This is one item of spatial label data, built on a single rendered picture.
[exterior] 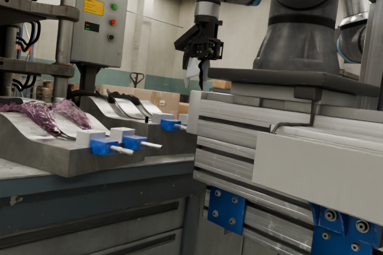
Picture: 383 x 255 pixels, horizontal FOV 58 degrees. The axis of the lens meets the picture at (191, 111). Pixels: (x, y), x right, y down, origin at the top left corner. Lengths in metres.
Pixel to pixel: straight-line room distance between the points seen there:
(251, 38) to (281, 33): 8.21
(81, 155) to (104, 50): 1.20
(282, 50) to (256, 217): 0.31
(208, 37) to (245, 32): 7.93
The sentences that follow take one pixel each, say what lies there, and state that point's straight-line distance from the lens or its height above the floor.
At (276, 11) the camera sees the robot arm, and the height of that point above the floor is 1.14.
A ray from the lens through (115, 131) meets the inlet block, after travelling 0.84.
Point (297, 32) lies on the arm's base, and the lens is 0.61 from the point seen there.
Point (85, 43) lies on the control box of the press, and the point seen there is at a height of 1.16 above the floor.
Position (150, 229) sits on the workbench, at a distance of 1.04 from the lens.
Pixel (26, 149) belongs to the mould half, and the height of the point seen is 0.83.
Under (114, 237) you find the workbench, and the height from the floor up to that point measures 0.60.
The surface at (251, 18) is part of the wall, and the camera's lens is 8.96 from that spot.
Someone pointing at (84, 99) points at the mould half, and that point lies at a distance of 1.23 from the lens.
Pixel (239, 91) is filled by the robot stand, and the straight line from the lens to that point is 0.64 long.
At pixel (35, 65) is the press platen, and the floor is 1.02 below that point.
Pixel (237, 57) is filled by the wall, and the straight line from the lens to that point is 8.95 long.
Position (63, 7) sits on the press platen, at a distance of 1.63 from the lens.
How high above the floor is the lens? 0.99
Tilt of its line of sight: 3 degrees down
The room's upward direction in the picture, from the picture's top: 7 degrees clockwise
